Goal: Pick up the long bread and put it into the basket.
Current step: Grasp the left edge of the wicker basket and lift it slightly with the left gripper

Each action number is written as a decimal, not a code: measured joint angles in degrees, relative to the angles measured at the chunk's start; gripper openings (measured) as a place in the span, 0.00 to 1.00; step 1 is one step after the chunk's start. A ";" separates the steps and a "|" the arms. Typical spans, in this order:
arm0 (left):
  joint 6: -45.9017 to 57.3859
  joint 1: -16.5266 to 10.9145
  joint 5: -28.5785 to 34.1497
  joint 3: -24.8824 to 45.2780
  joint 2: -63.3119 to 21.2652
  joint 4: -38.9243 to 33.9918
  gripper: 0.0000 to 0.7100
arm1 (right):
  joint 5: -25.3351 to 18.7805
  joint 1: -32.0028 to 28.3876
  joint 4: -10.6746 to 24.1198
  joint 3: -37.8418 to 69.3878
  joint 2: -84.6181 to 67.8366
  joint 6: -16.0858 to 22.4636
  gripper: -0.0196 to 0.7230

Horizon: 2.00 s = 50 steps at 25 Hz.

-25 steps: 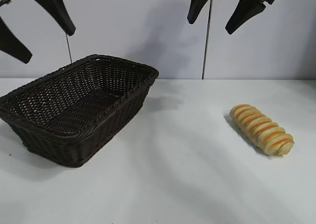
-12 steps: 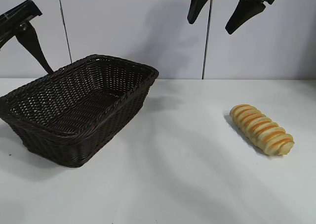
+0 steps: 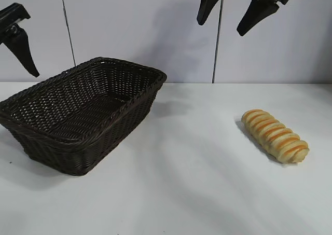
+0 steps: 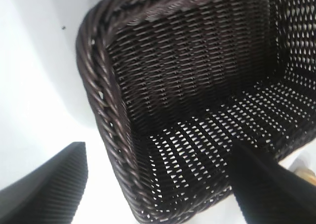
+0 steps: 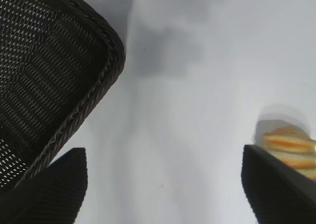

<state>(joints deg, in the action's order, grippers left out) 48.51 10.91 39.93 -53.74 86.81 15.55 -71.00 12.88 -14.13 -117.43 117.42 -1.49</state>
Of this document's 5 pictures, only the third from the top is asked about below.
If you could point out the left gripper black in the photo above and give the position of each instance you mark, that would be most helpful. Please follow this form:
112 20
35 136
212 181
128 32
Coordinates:
15 14

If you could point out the dark brown wicker basket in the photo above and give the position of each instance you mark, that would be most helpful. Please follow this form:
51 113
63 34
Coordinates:
77 121

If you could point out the long twisted striped bread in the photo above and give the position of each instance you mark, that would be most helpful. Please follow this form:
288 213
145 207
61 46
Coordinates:
275 136

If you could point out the thin metal wall strip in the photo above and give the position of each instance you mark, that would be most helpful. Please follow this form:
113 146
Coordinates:
68 25
217 38

